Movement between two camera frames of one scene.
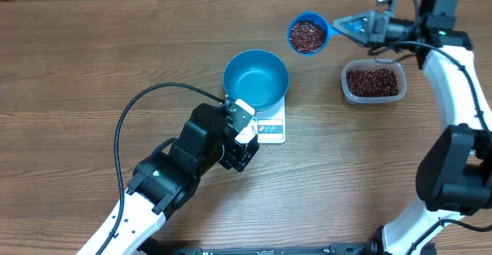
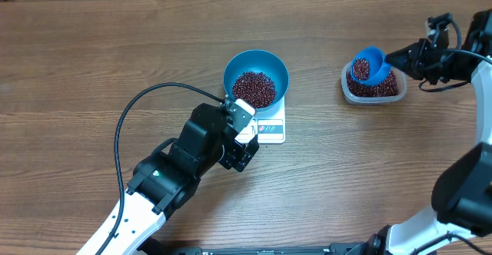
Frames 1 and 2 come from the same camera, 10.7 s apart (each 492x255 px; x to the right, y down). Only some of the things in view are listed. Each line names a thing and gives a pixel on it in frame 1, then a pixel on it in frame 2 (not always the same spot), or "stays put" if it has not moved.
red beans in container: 377,82 stays put
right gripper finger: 357,27 to 408,60
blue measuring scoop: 308,33 to 379,70
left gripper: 233,158 stays put
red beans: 306,37 to 361,69
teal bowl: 259,77 stays put
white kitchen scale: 269,126 stays put
